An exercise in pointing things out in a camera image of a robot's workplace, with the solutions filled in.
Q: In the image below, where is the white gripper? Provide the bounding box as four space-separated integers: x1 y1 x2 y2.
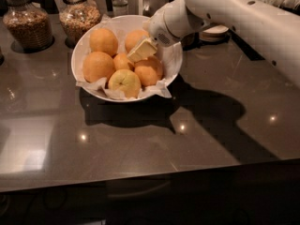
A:
127 7 179 63

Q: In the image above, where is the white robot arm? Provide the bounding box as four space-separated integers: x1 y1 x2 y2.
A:
128 0 300 86

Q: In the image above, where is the small centre orange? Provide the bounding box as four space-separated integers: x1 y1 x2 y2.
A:
113 52 134 70

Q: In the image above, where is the white bowl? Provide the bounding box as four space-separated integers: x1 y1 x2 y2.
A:
70 14 184 103

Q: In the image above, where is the front yellowish orange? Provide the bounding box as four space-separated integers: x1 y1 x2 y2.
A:
108 69 142 98

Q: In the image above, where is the white paper liner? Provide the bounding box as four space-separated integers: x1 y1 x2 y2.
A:
75 14 174 100

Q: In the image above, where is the small glass bottle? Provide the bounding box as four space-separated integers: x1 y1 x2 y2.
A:
111 0 128 17

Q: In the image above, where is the right glass cereal jar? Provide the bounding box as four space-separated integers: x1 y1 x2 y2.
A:
59 0 101 46

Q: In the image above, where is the black rubber mat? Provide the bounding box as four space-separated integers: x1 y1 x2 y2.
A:
230 31 263 61

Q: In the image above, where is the left glass granola jar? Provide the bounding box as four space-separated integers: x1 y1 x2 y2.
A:
3 0 53 51

